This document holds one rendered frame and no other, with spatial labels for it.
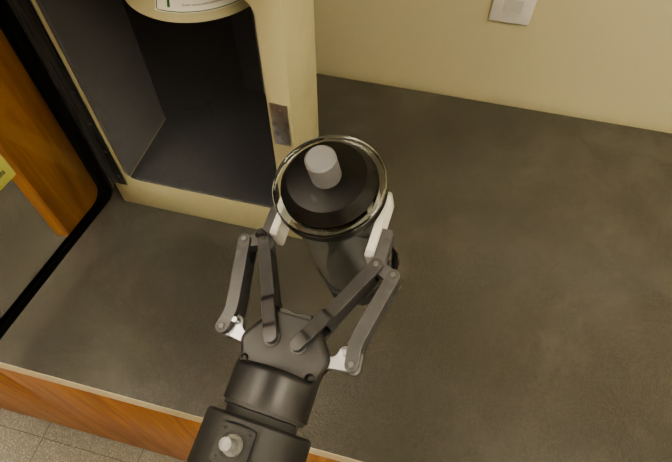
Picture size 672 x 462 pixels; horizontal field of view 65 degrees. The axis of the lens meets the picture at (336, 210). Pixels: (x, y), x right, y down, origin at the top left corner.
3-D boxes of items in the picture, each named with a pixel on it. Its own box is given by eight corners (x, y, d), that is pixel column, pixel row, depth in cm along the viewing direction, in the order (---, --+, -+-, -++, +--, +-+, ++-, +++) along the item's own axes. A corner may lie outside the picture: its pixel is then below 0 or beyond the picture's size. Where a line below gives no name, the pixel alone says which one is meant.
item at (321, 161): (305, 146, 53) (289, 106, 47) (392, 163, 51) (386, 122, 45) (272, 226, 50) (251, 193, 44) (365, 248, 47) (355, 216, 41)
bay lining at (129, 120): (188, 76, 97) (125, -137, 68) (323, 100, 93) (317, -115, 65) (126, 176, 83) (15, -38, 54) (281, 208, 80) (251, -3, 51)
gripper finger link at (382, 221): (363, 255, 48) (371, 257, 48) (384, 190, 51) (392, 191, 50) (367, 267, 51) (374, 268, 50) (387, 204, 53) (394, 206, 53)
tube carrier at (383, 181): (331, 219, 71) (294, 126, 52) (410, 236, 68) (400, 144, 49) (306, 294, 66) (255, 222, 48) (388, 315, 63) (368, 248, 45)
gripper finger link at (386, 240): (366, 276, 48) (398, 284, 47) (382, 227, 50) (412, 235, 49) (368, 282, 49) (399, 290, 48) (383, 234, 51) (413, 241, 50)
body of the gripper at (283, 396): (298, 430, 40) (335, 314, 43) (201, 396, 42) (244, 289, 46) (317, 437, 46) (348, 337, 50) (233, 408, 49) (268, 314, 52)
